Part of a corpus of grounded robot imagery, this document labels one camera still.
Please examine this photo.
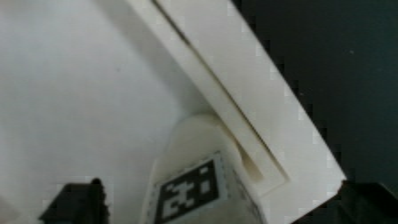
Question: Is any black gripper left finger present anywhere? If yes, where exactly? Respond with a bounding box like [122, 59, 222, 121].
[39, 178, 108, 224]

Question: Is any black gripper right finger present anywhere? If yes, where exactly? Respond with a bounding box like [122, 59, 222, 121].
[294, 181, 398, 224]

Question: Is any white leg with tag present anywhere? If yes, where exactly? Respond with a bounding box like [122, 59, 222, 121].
[138, 114, 268, 224]

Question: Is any white square table top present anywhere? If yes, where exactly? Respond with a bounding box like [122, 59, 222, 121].
[0, 0, 348, 224]

